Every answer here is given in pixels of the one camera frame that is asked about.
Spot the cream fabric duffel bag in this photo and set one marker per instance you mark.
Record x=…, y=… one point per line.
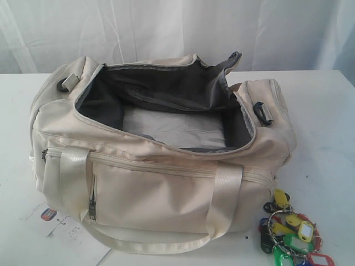
x=139, y=195

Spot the colourful key tag bunch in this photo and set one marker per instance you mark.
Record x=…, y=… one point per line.
x=290, y=236

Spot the white paper hang tag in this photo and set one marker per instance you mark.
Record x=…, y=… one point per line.
x=44, y=220

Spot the white backdrop curtain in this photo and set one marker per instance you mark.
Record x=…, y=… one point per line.
x=39, y=36

